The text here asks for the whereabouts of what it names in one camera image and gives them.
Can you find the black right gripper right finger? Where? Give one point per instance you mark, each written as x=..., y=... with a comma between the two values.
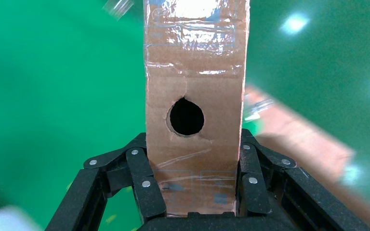
x=306, y=197

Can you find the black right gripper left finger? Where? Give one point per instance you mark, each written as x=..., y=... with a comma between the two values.
x=86, y=197

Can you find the small cardboard box with hole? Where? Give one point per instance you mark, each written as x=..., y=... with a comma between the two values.
x=197, y=63

